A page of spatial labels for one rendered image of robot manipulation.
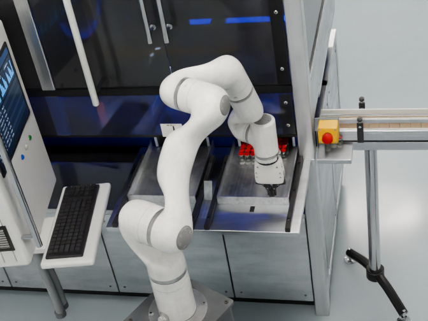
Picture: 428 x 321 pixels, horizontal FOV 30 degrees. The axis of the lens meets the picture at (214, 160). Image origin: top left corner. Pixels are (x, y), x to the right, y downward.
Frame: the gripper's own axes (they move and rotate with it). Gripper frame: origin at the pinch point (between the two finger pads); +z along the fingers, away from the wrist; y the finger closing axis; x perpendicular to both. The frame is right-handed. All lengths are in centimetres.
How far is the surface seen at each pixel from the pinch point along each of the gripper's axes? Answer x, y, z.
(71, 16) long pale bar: -17, 65, -63
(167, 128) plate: -24.0, 42.5, -10.4
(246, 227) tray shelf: 13.7, 7.4, 4.3
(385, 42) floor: -261, -30, 93
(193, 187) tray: -6.7, 30.8, 4.1
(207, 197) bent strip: -0.5, 24.0, 3.3
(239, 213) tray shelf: 6.6, 11.3, 4.3
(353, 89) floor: -206, -13, 92
